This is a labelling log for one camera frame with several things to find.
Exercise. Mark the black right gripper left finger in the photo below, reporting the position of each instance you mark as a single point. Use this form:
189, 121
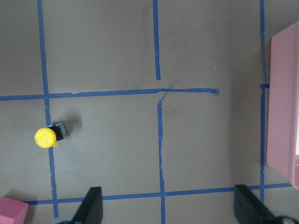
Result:
90, 210

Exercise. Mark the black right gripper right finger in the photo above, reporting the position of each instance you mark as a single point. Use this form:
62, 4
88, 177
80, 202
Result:
248, 209

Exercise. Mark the yellow push button switch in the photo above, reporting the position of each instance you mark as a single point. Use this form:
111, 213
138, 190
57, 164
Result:
47, 137

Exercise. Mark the pink cube centre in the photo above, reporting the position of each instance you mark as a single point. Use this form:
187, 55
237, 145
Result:
12, 211

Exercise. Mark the pink plastic bin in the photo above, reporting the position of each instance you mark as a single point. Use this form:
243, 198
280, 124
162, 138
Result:
283, 118

